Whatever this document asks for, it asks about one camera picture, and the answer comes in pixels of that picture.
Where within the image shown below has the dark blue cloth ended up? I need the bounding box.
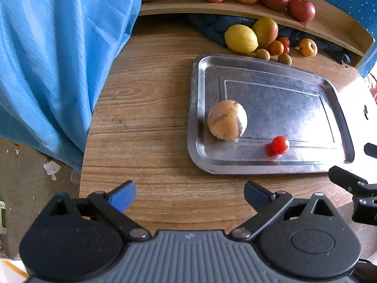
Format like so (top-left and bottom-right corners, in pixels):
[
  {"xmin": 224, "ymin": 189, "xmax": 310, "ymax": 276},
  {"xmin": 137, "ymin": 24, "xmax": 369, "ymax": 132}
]
[{"xmin": 188, "ymin": 13, "xmax": 353, "ymax": 64}]

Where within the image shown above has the curved wooden shelf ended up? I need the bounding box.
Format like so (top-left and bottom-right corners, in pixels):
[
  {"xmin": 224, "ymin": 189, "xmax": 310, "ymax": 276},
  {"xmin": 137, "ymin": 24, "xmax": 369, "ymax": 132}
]
[{"xmin": 138, "ymin": 0, "xmax": 376, "ymax": 66}]

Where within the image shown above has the white paper scrap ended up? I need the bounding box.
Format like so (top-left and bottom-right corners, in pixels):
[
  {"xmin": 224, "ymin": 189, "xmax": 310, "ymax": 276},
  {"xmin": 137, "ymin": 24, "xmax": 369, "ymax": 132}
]
[{"xmin": 43, "ymin": 161, "xmax": 62, "ymax": 181}]

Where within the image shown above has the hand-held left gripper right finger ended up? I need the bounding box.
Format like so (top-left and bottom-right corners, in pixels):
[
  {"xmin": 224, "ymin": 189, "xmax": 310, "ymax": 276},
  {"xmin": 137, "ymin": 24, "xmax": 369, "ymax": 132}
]
[{"xmin": 230, "ymin": 180, "xmax": 336, "ymax": 241}]

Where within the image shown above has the yellow lemon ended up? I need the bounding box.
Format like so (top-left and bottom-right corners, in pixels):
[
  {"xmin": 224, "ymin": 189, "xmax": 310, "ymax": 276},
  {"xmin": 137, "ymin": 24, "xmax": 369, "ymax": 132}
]
[{"xmin": 224, "ymin": 24, "xmax": 259, "ymax": 54}]

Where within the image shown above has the yellow red mango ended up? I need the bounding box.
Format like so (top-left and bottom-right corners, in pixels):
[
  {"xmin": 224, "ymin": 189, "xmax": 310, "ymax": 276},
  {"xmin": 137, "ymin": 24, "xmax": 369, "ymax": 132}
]
[{"xmin": 252, "ymin": 17, "xmax": 279, "ymax": 48}]

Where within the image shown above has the metal tray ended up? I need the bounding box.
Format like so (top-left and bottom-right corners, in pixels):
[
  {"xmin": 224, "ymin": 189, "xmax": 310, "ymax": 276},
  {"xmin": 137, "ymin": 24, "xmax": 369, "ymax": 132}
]
[{"xmin": 187, "ymin": 54, "xmax": 355, "ymax": 175}]

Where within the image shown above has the small orange round fruit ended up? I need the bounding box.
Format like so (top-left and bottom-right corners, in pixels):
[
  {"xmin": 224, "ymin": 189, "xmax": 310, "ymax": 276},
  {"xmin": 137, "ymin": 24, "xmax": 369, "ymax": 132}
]
[{"xmin": 268, "ymin": 40, "xmax": 285, "ymax": 56}]

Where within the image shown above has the pale yellow round fruit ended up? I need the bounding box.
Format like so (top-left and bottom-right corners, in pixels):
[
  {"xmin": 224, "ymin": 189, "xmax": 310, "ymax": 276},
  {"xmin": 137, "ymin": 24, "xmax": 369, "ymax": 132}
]
[{"xmin": 207, "ymin": 100, "xmax": 248, "ymax": 140}]

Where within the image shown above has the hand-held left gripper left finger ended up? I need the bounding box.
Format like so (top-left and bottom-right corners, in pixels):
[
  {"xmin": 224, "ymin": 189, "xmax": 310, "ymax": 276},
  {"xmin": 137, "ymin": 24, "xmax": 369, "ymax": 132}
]
[{"xmin": 49, "ymin": 180, "xmax": 152, "ymax": 241}]

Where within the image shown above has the yellow-orange round fruit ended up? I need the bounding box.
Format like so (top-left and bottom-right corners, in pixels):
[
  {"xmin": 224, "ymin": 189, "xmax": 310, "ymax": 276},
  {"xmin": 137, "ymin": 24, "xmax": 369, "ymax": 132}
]
[{"xmin": 299, "ymin": 38, "xmax": 318, "ymax": 57}]

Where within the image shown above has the light blue cloth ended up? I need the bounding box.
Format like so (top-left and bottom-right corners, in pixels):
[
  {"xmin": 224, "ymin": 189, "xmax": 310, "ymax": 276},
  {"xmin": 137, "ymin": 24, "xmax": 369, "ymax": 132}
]
[{"xmin": 0, "ymin": 0, "xmax": 143, "ymax": 174}]

